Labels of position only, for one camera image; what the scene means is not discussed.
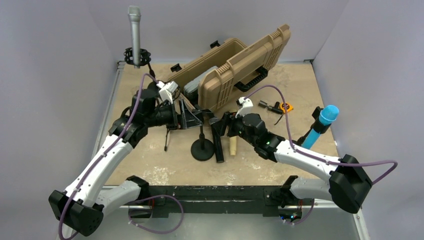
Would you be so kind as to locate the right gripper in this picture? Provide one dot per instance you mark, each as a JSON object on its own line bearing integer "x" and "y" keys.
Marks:
{"x": 228, "y": 119}

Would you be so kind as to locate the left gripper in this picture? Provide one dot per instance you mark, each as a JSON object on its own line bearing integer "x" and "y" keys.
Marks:
{"x": 188, "y": 119}

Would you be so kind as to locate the black microphone silver grille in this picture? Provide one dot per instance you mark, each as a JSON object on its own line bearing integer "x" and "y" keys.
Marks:
{"x": 218, "y": 150}

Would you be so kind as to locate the cream microphone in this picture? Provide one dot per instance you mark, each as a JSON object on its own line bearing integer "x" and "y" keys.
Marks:
{"x": 233, "y": 146}

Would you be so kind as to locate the black tripod shock mount stand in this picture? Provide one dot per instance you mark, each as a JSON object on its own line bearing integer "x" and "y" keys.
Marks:
{"x": 168, "y": 130}

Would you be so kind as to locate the black round base stand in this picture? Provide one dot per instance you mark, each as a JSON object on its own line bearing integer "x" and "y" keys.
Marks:
{"x": 202, "y": 149}

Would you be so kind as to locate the blue microphone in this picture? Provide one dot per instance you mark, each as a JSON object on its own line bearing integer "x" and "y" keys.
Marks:
{"x": 326, "y": 117}

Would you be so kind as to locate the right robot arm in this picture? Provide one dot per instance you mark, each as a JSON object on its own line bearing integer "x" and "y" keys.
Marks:
{"x": 340, "y": 180}

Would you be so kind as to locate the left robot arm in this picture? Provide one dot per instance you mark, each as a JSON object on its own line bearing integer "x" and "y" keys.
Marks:
{"x": 82, "y": 206}

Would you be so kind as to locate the grey foam insert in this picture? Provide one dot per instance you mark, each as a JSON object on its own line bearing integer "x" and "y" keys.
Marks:
{"x": 190, "y": 90}

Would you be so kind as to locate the black silver adapter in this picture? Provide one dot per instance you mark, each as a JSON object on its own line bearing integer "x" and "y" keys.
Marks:
{"x": 273, "y": 109}

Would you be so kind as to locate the tan hard case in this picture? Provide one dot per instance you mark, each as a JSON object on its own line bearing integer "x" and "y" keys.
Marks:
{"x": 231, "y": 69}

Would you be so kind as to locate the orange tape measure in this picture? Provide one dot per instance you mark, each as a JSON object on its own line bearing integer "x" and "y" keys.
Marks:
{"x": 286, "y": 107}

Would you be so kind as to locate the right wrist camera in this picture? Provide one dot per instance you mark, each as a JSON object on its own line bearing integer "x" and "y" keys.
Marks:
{"x": 245, "y": 107}

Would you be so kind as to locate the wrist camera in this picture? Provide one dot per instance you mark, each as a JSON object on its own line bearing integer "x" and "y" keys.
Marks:
{"x": 245, "y": 107}
{"x": 166, "y": 90}

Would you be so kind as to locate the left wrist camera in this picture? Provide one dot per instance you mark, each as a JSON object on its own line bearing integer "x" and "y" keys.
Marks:
{"x": 166, "y": 90}

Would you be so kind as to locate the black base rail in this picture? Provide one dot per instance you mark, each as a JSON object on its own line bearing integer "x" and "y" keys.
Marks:
{"x": 265, "y": 200}

